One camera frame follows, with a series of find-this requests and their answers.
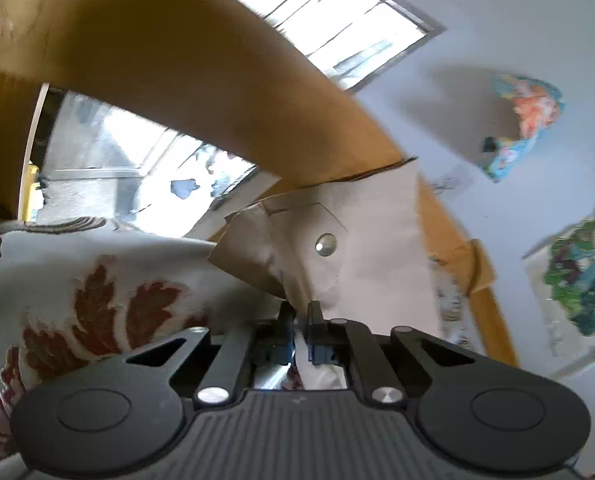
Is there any beige hooded Champion jacket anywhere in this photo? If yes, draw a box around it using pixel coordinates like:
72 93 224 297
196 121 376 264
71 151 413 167
206 157 444 391

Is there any floral patterned bed cover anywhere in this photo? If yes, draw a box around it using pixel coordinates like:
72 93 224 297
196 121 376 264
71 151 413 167
0 217 281 479

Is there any blond anime character poster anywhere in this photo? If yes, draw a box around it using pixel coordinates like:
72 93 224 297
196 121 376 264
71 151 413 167
522 210 595 378

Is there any anime girl orange poster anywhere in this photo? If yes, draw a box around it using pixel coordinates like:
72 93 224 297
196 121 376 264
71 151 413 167
482 75 565 182

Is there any window with grey frame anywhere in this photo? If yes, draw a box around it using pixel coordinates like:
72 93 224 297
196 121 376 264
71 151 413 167
32 0 439 237

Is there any wooden bed frame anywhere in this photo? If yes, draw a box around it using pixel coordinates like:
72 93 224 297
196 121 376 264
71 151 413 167
0 0 521 369

